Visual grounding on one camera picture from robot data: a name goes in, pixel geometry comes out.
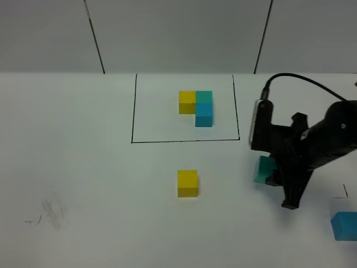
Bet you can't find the yellow template block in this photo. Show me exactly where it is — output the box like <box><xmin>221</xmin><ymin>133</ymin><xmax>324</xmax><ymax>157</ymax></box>
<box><xmin>178</xmin><ymin>91</ymin><xmax>196</xmax><ymax>114</ymax></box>

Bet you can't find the green template block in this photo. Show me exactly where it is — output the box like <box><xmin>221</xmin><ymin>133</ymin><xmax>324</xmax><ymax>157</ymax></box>
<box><xmin>196</xmin><ymin>90</ymin><xmax>213</xmax><ymax>104</ymax></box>

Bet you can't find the yellow loose block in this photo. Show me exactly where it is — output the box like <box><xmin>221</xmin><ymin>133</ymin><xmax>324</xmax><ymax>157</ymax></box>
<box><xmin>177</xmin><ymin>170</ymin><xmax>199</xmax><ymax>198</ymax></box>

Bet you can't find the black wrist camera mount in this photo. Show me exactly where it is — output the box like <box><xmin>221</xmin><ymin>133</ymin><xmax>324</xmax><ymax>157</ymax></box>
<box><xmin>249</xmin><ymin>100</ymin><xmax>293</xmax><ymax>153</ymax></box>

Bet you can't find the black camera cable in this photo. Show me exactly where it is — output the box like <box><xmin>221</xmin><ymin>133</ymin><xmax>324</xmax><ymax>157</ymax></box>
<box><xmin>261</xmin><ymin>73</ymin><xmax>348</xmax><ymax>102</ymax></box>

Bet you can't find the blue template block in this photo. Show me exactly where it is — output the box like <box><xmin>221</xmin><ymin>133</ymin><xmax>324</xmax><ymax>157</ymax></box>
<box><xmin>195</xmin><ymin>103</ymin><xmax>213</xmax><ymax>127</ymax></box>

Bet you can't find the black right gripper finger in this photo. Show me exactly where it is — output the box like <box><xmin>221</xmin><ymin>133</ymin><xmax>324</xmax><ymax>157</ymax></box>
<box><xmin>281</xmin><ymin>166</ymin><xmax>313</xmax><ymax>209</ymax></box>
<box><xmin>265</xmin><ymin>169</ymin><xmax>283</xmax><ymax>186</ymax></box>

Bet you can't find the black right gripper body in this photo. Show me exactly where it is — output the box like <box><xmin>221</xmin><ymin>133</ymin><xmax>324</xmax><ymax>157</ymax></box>
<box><xmin>276</xmin><ymin>100</ymin><xmax>356</xmax><ymax>176</ymax></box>

